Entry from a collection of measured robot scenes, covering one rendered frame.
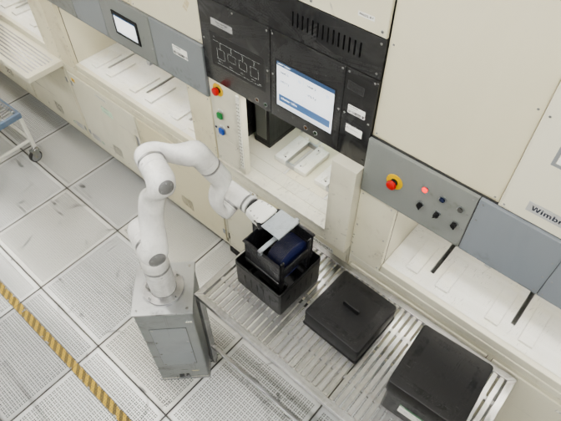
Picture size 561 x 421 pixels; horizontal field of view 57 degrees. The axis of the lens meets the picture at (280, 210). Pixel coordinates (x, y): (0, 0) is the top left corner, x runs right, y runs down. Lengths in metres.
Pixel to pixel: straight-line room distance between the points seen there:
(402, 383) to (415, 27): 1.21
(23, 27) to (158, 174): 2.58
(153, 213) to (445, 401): 1.25
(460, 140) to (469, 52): 0.30
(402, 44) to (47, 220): 2.93
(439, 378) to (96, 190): 2.83
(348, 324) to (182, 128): 1.50
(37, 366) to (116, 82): 1.75
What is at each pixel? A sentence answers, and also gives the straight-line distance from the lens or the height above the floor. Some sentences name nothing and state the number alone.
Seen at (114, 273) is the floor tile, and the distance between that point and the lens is 3.52.
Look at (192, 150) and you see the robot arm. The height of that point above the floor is 1.54.
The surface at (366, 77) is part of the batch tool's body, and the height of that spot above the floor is 1.79.
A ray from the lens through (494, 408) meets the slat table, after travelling 2.35.
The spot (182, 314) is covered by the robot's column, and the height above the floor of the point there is 0.75.
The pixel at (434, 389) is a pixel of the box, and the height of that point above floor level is 1.01.
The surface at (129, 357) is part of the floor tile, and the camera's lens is 3.21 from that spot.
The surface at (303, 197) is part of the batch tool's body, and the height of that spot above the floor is 0.87.
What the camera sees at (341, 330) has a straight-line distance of 2.22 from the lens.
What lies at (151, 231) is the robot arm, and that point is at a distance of 2.05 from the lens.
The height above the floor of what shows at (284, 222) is 1.19.
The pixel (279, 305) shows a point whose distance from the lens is 2.27.
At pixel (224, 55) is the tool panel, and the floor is 1.57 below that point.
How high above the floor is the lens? 2.84
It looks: 51 degrees down
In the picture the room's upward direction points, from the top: straight up
